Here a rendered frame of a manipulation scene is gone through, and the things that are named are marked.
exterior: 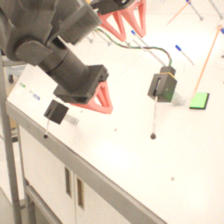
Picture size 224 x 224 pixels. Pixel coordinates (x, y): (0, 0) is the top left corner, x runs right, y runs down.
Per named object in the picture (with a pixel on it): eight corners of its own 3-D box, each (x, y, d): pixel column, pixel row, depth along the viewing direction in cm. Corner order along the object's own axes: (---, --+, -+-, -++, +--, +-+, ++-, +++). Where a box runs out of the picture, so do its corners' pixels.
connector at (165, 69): (160, 88, 72) (155, 84, 70) (165, 70, 73) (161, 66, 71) (170, 88, 69) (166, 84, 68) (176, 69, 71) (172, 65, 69)
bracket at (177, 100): (168, 105, 76) (157, 96, 72) (171, 96, 76) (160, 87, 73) (184, 105, 72) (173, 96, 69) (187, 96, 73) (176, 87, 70)
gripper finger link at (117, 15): (125, 33, 67) (106, -7, 63) (150, 28, 62) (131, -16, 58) (108, 50, 64) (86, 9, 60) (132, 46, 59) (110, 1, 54)
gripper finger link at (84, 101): (102, 97, 63) (73, 68, 58) (127, 97, 58) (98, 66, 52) (87, 124, 61) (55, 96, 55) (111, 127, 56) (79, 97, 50)
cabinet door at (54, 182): (75, 240, 115) (72, 161, 103) (24, 177, 156) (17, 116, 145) (80, 238, 116) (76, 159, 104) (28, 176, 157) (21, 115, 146)
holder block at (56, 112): (57, 142, 101) (33, 132, 95) (75, 111, 102) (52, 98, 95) (63, 147, 98) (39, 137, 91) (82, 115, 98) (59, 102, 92)
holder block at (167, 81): (156, 102, 72) (146, 95, 69) (163, 81, 73) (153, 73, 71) (170, 102, 69) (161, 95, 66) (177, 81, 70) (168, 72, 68)
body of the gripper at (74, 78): (75, 73, 59) (48, 46, 55) (110, 71, 52) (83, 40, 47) (58, 99, 57) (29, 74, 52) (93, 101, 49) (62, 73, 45)
